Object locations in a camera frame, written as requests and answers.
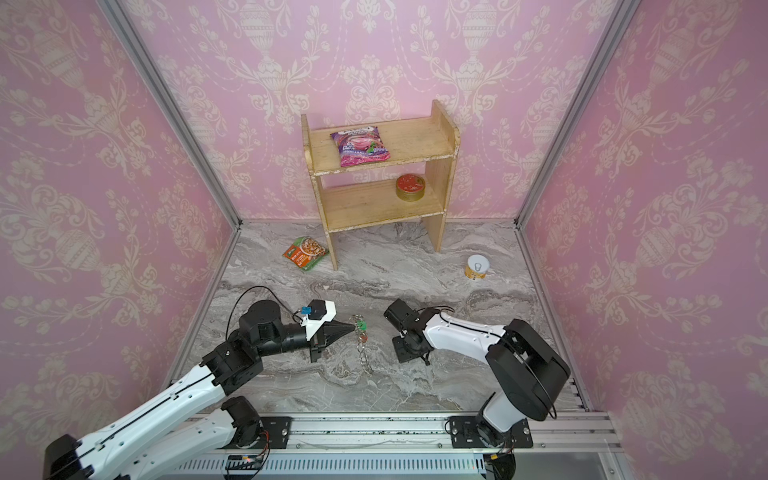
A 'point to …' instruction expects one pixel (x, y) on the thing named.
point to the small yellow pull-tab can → (476, 267)
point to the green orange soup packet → (306, 252)
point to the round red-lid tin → (410, 187)
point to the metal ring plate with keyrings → (361, 346)
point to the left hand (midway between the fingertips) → (351, 330)
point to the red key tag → (364, 339)
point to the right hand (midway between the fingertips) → (407, 351)
